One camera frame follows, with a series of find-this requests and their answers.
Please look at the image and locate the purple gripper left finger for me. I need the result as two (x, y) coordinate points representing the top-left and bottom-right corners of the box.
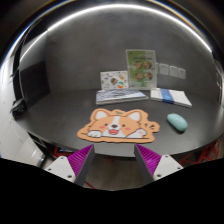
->
(44, 143), (96, 187)

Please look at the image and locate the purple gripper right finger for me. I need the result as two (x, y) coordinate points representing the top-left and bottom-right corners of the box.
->
(133, 143), (185, 186)

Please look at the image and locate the corgi dog mouse pad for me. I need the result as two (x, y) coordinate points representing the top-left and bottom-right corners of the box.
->
(77, 108), (160, 143)

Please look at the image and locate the teal computer mouse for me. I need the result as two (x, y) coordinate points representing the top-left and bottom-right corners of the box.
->
(167, 113), (188, 132)

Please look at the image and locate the grey patterned book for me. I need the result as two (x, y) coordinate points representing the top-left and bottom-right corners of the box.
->
(96, 89), (149, 105)

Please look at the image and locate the white and blue book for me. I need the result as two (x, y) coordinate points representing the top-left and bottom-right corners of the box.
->
(150, 88), (192, 108)

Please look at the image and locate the black device at table edge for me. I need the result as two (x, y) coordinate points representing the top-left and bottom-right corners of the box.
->
(11, 99), (27, 118)

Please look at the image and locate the small illustrated white card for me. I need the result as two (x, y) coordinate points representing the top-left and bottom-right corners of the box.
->
(100, 71), (129, 90)

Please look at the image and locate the dark monitor screen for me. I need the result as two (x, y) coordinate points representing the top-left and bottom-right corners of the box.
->
(20, 61), (50, 108)

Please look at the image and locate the red metal frame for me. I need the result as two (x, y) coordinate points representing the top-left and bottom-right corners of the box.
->
(179, 140), (220, 166)

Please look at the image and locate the white wall socket panel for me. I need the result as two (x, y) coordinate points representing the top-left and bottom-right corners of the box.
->
(156, 63), (186, 79)

